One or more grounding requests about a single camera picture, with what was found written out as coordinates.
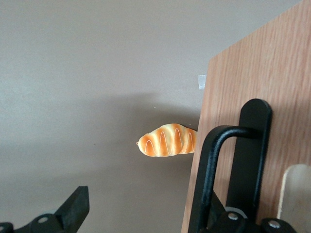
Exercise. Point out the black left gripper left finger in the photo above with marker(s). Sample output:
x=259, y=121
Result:
x=73, y=208

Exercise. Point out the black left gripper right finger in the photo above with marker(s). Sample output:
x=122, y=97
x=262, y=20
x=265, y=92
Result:
x=226, y=224

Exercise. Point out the wooden drawer front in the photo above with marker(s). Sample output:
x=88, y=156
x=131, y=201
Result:
x=267, y=60

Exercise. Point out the orange striped toy bread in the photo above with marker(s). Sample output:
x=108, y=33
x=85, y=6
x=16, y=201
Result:
x=167, y=140

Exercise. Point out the clear tape piece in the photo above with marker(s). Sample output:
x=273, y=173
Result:
x=201, y=82

